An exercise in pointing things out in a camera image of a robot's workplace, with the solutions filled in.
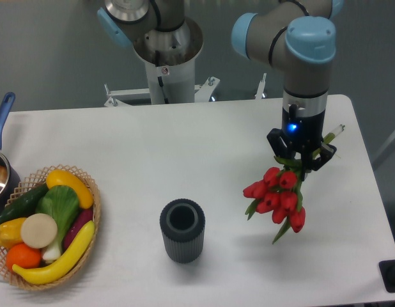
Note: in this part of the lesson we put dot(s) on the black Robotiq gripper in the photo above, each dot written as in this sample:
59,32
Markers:
301,135

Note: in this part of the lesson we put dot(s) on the yellow toy bell pepper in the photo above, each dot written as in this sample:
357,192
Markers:
10,232

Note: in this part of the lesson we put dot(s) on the orange toy fruit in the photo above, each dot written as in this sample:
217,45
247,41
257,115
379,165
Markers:
23,256

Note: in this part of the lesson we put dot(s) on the black device at edge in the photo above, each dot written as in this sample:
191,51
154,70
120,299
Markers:
387,270

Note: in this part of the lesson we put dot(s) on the blue handled saucepan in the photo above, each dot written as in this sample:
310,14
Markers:
9,178

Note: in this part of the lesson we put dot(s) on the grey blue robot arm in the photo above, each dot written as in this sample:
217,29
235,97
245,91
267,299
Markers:
297,38

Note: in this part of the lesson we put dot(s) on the yellow toy squash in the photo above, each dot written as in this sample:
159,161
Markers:
63,177

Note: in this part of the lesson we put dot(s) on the dark grey ribbed vase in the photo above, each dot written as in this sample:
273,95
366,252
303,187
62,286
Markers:
182,223

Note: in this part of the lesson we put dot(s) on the purple toy sweet potato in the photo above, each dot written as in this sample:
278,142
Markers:
83,217

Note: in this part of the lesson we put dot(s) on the white metal base frame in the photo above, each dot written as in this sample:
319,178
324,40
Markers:
206,92

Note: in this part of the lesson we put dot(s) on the yellow toy banana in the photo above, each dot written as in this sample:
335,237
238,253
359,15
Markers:
64,264

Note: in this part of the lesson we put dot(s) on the beige round toy disc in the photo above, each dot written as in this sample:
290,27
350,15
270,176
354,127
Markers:
38,231

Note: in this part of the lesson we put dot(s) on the woven wicker basket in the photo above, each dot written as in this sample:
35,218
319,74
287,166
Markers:
32,181

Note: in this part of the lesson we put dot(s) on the white furniture leg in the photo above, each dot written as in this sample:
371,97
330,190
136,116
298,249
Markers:
384,151

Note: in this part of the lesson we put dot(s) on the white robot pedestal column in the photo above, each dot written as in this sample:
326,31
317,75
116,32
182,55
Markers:
169,61

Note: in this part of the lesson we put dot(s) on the red tulip bouquet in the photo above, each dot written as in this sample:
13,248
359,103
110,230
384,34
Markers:
279,193

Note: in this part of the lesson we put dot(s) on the green toy cucumber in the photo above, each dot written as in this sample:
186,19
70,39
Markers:
24,205

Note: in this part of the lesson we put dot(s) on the green toy bok choy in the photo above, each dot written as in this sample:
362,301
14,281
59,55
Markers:
62,204

